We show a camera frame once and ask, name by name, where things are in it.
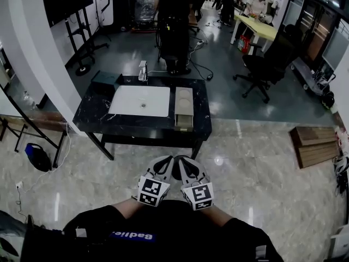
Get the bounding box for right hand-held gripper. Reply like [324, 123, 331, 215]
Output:
[173, 154, 214, 211]

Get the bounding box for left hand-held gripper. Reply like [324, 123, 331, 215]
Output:
[137, 154, 176, 208]

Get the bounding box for grey box drawer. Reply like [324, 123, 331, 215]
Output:
[174, 114, 195, 133]

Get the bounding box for grey box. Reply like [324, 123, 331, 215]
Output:
[173, 86, 195, 133]

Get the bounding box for person's left forearm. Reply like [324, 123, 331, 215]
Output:
[111, 196, 145, 221]

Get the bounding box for person's right forearm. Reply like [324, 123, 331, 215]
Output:
[201, 205, 236, 228]

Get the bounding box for dark green box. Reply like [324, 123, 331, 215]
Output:
[90, 70, 124, 93]

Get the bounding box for person's black t-shirt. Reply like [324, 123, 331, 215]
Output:
[62, 199, 285, 262]

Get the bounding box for black marble table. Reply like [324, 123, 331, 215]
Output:
[72, 74, 213, 161]

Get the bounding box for white sink basin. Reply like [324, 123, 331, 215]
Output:
[108, 85, 171, 118]

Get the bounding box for chrome faucet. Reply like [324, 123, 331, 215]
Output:
[137, 60, 149, 82]

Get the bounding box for blue and black bag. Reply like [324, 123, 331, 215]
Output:
[24, 142, 53, 172]

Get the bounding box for wooden slat panels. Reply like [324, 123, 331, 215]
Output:
[288, 126, 341, 170]

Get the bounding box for black office chair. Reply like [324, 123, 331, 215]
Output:
[232, 33, 297, 104]

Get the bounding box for white helmet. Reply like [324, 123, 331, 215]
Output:
[334, 156, 349, 176]

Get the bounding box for white appliance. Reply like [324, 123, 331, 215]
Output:
[328, 224, 349, 259]

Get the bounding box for red shopping bag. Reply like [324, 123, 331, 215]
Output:
[236, 34, 252, 53]

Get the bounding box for black helmet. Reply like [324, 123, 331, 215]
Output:
[321, 91, 335, 110]

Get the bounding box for grey platform cart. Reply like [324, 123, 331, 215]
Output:
[290, 56, 336, 94]

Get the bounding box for black monitor stand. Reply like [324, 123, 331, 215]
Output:
[64, 7, 110, 77]

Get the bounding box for yellow-green table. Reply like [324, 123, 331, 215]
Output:
[230, 13, 279, 53]

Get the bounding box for plastic wrapped equipment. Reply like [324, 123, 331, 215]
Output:
[133, 0, 159, 28]

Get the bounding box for black standing desk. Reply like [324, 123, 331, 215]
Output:
[100, 0, 137, 34]

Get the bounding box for grey whiteboard panel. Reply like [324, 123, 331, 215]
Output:
[321, 27, 349, 71]

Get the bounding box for black monitor screen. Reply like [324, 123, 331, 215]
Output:
[41, 0, 94, 28]

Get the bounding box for white cable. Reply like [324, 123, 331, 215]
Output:
[16, 121, 72, 193]

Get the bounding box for black folding table frame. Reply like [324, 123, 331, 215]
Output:
[0, 83, 68, 169]

